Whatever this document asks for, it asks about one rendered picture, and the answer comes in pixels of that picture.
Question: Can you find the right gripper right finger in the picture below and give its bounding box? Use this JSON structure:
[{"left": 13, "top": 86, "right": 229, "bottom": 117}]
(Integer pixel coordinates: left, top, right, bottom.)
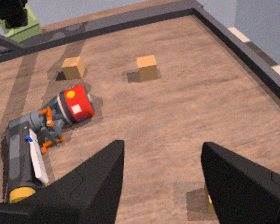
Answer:
[{"left": 201, "top": 142, "right": 280, "bottom": 224}]

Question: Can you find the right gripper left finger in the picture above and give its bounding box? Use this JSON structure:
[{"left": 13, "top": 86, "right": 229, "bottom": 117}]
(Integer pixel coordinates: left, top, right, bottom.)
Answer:
[{"left": 0, "top": 140, "right": 124, "bottom": 224}]

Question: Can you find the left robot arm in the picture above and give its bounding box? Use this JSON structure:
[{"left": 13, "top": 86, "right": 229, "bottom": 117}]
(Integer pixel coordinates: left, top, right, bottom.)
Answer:
[{"left": 5, "top": 0, "right": 28, "bottom": 29}]

